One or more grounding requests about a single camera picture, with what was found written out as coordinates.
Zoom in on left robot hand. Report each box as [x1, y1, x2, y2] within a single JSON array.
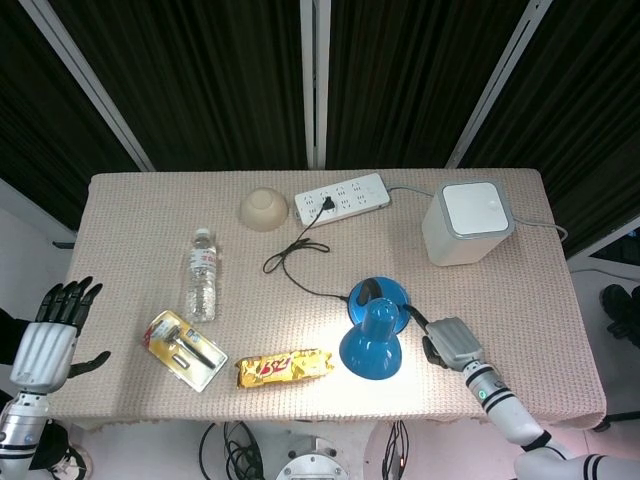
[[9, 276, 112, 396]]

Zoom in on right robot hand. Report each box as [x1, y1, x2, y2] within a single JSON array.
[[403, 303, 487, 372]]

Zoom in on blue desk lamp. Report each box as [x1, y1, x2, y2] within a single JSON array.
[[338, 275, 411, 381]]

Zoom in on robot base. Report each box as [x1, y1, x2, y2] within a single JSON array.
[[274, 434, 354, 480]]

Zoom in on white cube speaker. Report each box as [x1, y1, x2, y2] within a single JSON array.
[[420, 179, 516, 268]]

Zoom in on razor in yellow blister pack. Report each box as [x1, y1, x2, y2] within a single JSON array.
[[141, 309, 229, 394]]

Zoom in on beige woven tablecloth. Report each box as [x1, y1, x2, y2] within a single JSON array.
[[43, 168, 607, 432]]

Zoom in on black wheeled equipment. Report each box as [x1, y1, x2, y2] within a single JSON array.
[[598, 282, 640, 349]]

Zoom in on gold snack bar packet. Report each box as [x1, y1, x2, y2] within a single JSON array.
[[234, 347, 334, 391]]

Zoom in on clear plastic water bottle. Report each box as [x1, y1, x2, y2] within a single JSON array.
[[184, 228, 221, 324]]

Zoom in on white power strip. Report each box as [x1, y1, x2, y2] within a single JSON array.
[[293, 172, 393, 227]]

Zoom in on beige upturned bowl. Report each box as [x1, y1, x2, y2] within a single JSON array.
[[238, 186, 290, 234]]

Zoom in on grey power strip cable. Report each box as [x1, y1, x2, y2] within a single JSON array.
[[387, 185, 570, 243]]

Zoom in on black lamp power cord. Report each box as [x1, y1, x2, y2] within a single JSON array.
[[262, 198, 352, 303]]

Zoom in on black cables under table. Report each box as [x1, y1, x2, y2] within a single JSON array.
[[198, 420, 411, 480]]

